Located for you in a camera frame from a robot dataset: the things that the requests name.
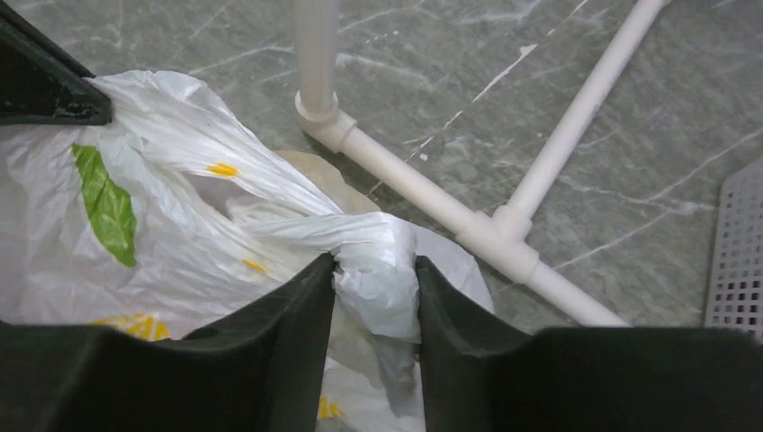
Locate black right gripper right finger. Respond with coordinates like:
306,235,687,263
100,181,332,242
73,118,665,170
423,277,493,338
416,256,762,431

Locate white pvc pipe frame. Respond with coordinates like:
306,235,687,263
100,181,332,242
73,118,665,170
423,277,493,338
290,1,665,327

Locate white printed plastic bag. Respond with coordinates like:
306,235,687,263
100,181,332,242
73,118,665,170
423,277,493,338
1,71,493,431

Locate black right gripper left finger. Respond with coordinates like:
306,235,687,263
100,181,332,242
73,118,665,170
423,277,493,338
1,254,335,431

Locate white plastic basket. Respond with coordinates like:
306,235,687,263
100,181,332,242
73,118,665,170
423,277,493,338
704,158,762,342

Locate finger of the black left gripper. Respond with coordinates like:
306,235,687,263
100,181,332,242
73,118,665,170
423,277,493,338
1,2,113,126

